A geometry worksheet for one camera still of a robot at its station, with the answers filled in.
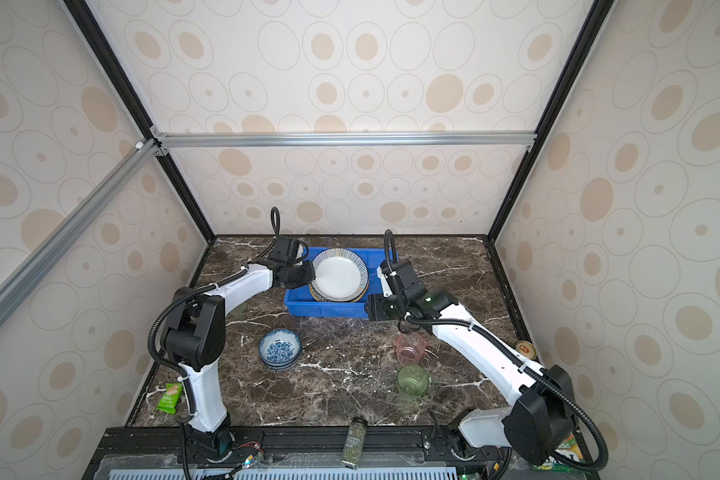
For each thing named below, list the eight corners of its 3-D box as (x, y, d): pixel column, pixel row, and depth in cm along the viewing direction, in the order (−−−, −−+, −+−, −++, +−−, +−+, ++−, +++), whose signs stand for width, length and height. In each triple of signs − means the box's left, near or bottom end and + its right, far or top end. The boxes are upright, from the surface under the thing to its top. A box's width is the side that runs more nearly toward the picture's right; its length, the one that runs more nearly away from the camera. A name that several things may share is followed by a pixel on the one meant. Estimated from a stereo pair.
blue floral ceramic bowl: (261, 375, 87) (254, 365, 81) (269, 340, 94) (263, 328, 88) (300, 375, 87) (295, 365, 81) (305, 340, 94) (301, 328, 88)
